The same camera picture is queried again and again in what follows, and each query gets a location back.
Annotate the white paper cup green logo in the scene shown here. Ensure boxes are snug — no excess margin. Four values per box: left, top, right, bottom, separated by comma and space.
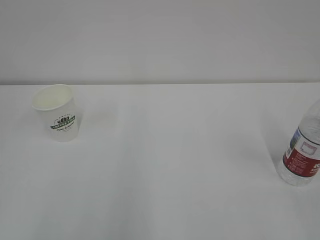
32, 84, 79, 142

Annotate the clear water bottle red label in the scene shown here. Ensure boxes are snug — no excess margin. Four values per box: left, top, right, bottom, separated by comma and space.
277, 100, 320, 187

